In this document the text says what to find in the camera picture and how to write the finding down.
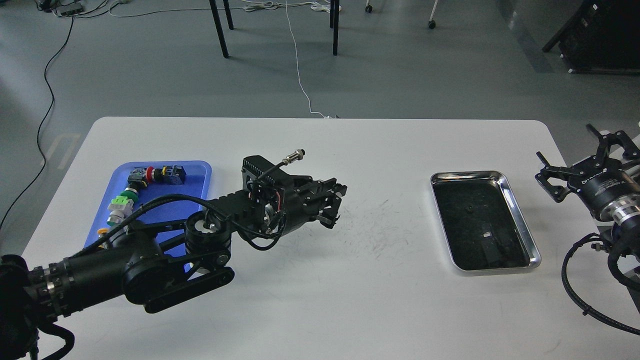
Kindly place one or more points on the silver metal tray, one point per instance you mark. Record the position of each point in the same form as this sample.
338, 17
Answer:
495, 238

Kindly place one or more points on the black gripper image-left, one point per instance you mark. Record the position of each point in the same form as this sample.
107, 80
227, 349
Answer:
295, 199

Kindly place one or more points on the black table leg right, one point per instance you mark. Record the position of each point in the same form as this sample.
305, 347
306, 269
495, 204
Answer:
334, 12

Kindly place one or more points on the blue plastic tray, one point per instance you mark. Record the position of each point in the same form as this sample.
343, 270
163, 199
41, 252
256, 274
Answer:
197, 183

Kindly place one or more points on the black table leg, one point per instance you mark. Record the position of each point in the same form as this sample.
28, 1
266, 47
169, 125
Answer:
218, 24
334, 12

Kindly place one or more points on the black table leg left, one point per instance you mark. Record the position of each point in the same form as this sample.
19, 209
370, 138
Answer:
218, 24

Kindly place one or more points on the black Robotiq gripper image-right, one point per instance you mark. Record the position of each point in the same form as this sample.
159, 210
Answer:
607, 187

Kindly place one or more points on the green push button switch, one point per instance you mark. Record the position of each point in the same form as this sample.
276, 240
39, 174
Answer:
121, 206

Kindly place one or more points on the red emergency push button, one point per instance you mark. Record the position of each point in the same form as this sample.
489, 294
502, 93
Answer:
142, 177

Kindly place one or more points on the black equipment case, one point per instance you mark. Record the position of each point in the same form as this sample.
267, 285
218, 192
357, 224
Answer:
602, 36

